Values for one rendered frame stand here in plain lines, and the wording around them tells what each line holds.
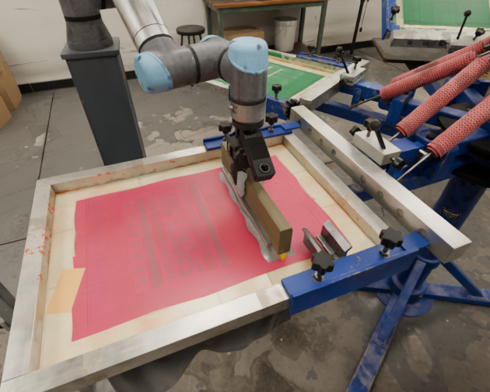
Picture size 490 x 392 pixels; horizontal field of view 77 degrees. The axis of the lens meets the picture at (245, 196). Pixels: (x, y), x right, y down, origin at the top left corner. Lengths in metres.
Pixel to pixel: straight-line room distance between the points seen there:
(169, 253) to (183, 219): 0.11
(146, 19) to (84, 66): 0.62
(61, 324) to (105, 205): 0.33
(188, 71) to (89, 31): 0.67
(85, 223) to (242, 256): 0.41
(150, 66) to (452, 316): 1.83
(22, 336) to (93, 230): 0.28
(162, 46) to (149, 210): 0.41
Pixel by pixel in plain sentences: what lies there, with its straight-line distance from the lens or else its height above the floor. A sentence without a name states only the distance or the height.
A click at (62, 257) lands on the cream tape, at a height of 0.95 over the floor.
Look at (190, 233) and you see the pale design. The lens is 0.77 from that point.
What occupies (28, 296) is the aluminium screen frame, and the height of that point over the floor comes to 0.99.
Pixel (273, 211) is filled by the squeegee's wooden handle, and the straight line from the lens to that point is 0.66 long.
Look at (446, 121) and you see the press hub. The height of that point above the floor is 1.01.
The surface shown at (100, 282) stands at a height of 0.95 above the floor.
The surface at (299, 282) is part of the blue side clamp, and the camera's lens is 0.63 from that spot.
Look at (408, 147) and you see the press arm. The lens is 1.02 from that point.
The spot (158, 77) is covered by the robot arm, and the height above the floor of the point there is 1.31.
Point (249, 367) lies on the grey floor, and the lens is 1.62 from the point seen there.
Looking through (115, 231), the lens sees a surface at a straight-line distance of 0.83.
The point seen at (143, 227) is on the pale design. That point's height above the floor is 0.95.
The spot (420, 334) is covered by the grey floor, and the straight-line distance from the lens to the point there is 1.88.
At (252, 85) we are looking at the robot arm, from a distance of 0.62.
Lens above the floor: 1.52
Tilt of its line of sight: 41 degrees down
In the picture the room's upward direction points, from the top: straight up
